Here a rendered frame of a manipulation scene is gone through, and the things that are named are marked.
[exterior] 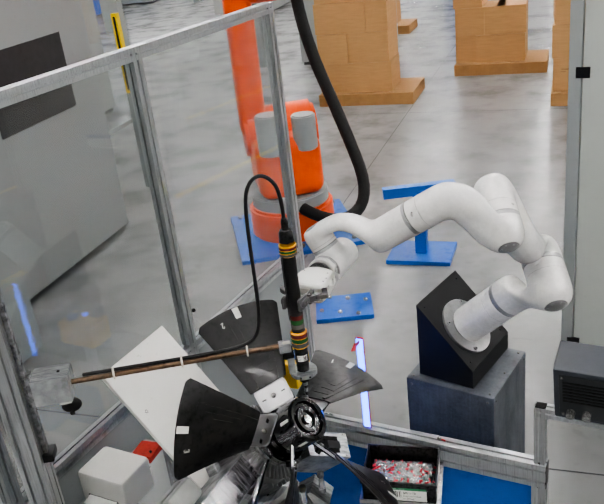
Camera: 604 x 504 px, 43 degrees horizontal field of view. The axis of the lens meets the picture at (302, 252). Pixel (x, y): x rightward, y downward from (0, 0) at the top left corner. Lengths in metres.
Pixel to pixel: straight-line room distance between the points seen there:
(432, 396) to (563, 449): 1.33
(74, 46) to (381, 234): 4.61
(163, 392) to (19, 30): 4.07
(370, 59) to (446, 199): 7.96
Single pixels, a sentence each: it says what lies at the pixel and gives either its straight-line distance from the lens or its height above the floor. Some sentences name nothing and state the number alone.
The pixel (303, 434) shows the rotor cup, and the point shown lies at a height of 1.21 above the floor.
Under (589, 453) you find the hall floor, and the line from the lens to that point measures 3.83.
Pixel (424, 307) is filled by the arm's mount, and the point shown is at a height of 1.17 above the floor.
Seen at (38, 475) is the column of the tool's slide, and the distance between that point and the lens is 2.16.
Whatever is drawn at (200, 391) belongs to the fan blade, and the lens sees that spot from 1.83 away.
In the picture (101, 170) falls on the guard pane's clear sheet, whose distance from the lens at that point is 2.39.
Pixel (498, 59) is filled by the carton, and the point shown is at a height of 0.18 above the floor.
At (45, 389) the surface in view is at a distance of 2.01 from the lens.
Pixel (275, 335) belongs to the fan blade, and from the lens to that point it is 2.06.
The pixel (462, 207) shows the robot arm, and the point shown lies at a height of 1.67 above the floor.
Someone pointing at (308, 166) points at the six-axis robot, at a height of 0.61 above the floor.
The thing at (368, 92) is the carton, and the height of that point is 0.14.
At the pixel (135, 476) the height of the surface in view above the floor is 0.95.
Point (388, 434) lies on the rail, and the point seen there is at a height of 0.86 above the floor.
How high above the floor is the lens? 2.39
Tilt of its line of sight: 24 degrees down
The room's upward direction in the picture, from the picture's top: 7 degrees counter-clockwise
